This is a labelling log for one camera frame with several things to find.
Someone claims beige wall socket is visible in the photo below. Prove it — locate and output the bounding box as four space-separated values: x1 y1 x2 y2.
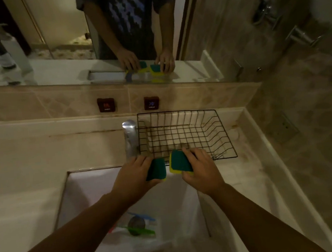
271 111 301 144

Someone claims chrome wall bar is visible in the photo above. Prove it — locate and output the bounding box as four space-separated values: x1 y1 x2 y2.
284 23 325 50

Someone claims chrome shower valve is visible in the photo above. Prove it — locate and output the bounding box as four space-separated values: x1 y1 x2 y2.
250 0 284 32

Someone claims person's right hand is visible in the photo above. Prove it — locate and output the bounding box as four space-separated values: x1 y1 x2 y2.
180 144 227 199

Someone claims person's left forearm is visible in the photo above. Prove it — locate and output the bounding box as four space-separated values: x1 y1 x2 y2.
0 189 136 252

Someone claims dark red wall tag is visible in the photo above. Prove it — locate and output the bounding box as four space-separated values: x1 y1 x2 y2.
143 95 161 111
96 97 116 114

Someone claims blue toothbrush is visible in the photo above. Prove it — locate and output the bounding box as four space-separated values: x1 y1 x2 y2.
128 210 157 224

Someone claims chrome faucet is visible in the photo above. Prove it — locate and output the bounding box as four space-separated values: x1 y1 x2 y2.
121 119 140 160

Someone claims black wire basket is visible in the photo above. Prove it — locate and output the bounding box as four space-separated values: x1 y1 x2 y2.
136 106 238 167

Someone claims metal sink drain stopper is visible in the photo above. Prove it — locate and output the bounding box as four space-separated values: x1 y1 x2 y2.
127 216 147 236

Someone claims person's left hand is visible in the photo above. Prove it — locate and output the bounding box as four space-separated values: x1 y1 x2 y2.
108 154 165 207

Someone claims wall mirror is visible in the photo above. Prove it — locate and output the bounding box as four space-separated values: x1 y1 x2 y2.
0 0 263 103

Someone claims green yellow scrub sponge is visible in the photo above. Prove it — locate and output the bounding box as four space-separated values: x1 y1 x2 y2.
168 148 195 176
144 157 168 183

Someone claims white sink basin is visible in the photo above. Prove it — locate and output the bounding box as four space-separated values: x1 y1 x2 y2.
49 156 252 252

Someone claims person's right forearm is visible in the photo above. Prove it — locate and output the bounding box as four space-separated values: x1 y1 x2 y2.
204 176 327 252

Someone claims green toothbrush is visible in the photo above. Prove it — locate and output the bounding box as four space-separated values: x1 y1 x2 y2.
117 223 157 239

